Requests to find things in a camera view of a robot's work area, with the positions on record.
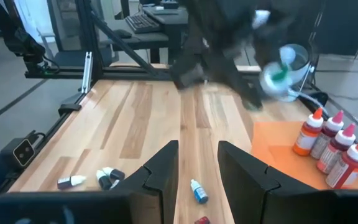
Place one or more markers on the black computer mouse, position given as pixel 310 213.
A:
pixel 123 33

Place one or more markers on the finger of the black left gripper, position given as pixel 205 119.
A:
pixel 235 81
pixel 267 46

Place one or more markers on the small blue food coloring bottle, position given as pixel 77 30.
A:
pixel 200 193

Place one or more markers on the dark cabinet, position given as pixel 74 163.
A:
pixel 346 25

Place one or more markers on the black keyboard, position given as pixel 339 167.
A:
pixel 141 23

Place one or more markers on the black diagonal frame brace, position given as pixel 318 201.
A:
pixel 120 43

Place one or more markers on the small black food coloring bottle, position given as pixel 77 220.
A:
pixel 105 183
pixel 118 175

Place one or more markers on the black rail clamp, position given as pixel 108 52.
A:
pixel 70 109

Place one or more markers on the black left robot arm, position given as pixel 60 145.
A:
pixel 228 18

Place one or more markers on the black frame post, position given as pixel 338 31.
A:
pixel 87 31

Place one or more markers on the small red food coloring bottle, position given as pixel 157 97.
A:
pixel 202 221
pixel 68 183

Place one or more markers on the large orange food coloring bottle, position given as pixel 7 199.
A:
pixel 346 171
pixel 304 140

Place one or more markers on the large pink-capped food coloring bottle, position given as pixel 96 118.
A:
pixel 322 146
pixel 332 157

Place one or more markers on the black curved bracket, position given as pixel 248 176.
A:
pixel 320 99

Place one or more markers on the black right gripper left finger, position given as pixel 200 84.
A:
pixel 73 208

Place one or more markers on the translucent orange plastic tray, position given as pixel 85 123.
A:
pixel 278 161

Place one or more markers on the black background robot arm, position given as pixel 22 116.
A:
pixel 23 43

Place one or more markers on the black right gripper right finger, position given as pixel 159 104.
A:
pixel 291 205

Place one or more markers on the silver metal bracket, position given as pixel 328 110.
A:
pixel 87 71

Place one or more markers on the black table-level camera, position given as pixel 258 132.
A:
pixel 20 152

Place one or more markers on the black desk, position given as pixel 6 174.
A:
pixel 154 39

